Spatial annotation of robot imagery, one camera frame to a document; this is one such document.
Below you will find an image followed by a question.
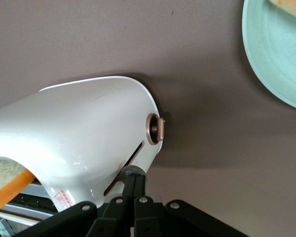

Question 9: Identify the toast slice with orange crust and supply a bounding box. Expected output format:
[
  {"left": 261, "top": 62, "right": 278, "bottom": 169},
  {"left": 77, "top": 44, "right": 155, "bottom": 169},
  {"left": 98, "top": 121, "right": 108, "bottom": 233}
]
[{"left": 0, "top": 159, "right": 37, "bottom": 213}]

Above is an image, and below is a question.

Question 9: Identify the triangular orange bread piece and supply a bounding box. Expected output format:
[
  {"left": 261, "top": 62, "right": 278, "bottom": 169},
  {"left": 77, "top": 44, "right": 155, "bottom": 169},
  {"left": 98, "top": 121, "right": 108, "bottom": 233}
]
[{"left": 268, "top": 0, "right": 296, "bottom": 21}]

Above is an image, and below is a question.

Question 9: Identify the white two-slot toaster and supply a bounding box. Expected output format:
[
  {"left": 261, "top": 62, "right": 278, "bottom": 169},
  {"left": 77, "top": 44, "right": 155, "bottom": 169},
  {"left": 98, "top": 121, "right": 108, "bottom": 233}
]
[{"left": 0, "top": 76, "right": 166, "bottom": 223}]

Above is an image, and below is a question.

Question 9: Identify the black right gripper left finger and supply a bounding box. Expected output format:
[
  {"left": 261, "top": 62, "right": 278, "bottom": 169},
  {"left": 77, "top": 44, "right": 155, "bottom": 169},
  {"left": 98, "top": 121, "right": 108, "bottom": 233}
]
[{"left": 86, "top": 175, "right": 136, "bottom": 237}]

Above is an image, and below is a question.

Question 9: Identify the mint green round plate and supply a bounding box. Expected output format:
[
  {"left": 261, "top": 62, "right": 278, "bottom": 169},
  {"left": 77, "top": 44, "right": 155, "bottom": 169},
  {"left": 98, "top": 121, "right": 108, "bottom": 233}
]
[{"left": 241, "top": 0, "right": 296, "bottom": 112}]

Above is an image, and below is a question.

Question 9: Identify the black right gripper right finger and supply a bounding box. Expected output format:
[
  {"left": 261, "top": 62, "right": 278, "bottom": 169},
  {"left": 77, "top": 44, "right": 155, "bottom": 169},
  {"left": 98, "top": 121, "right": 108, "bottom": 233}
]
[{"left": 134, "top": 175, "right": 163, "bottom": 237}]

